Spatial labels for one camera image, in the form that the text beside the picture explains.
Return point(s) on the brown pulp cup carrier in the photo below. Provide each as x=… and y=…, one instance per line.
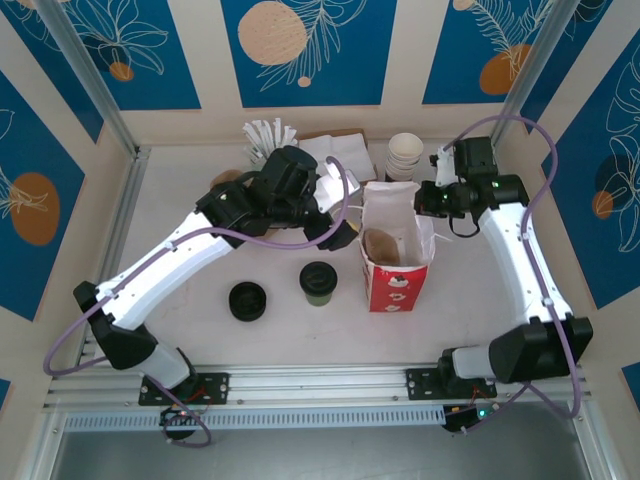
x=382, y=245

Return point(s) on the stack of brown pulp carriers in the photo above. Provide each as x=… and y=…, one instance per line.
x=225, y=177

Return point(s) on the black plastic cup lid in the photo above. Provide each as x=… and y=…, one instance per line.
x=316, y=277

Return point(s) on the red and white paper bag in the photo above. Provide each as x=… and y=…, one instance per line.
x=395, y=290

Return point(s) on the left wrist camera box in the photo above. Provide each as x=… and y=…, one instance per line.
x=337, y=190

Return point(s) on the aluminium side table rail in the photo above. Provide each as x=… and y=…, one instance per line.
x=125, y=210

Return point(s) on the green paper coffee cup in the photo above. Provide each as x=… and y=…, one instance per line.
x=318, y=300

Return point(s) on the black controller board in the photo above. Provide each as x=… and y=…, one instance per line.
x=180, y=417
x=467, y=420

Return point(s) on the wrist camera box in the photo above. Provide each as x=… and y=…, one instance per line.
x=442, y=167
x=337, y=190

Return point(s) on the stack of white paper cups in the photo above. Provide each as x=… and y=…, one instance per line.
x=406, y=147

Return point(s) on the aluminium front frame rail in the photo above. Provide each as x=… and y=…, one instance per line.
x=320, y=382

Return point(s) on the grey metal bench panel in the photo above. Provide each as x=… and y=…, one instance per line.
x=320, y=455

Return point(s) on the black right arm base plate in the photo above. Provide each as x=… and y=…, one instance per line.
x=422, y=385

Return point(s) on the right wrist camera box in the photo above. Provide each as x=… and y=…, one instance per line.
x=442, y=167

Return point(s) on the bundle of white wrapped straws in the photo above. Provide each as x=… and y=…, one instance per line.
x=260, y=135

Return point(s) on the aluminium corner post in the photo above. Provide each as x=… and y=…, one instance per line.
x=90, y=75
x=535, y=70

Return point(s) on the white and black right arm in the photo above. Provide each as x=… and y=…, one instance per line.
x=510, y=250

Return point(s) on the white napkins on brown tray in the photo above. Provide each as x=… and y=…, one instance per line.
x=345, y=132

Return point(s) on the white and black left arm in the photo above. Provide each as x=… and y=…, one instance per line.
x=165, y=270

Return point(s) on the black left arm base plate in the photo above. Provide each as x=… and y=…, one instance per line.
x=215, y=387

